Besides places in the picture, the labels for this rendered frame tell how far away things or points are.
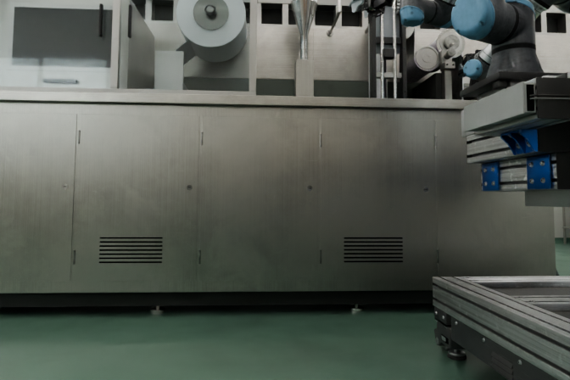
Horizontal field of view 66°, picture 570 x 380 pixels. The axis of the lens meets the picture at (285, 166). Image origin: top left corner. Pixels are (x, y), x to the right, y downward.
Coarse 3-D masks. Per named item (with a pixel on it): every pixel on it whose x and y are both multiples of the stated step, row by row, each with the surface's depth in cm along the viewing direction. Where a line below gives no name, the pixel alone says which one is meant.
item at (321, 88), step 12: (264, 84) 245; (276, 84) 245; (288, 84) 246; (324, 84) 247; (336, 84) 248; (348, 84) 248; (360, 84) 248; (408, 84) 250; (324, 96) 247; (336, 96) 247; (348, 96) 247; (360, 96) 248; (408, 96) 250
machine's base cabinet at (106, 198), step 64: (0, 128) 176; (64, 128) 178; (128, 128) 180; (192, 128) 181; (256, 128) 183; (320, 128) 185; (384, 128) 186; (448, 128) 188; (0, 192) 175; (64, 192) 176; (128, 192) 178; (192, 192) 179; (256, 192) 181; (320, 192) 183; (384, 192) 184; (448, 192) 186; (512, 192) 188; (0, 256) 173; (64, 256) 174; (128, 256) 176; (192, 256) 178; (256, 256) 179; (320, 256) 180; (384, 256) 182; (448, 256) 184; (512, 256) 186
